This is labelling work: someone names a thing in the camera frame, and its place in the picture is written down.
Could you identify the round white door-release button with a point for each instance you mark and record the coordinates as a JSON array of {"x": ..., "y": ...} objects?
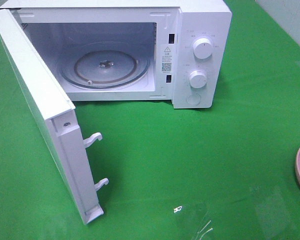
[{"x": 193, "y": 99}]

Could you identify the white microwave knob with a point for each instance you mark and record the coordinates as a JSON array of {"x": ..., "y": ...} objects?
[
  {"x": 202, "y": 48},
  {"x": 197, "y": 79}
]

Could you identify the white microwave door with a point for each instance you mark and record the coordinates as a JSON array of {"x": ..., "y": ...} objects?
[{"x": 55, "y": 116}]

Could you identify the white microwave oven body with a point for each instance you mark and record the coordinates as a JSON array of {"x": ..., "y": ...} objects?
[{"x": 169, "y": 26}]

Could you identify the glass microwave turntable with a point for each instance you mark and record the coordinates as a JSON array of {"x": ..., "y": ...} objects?
[{"x": 105, "y": 65}]

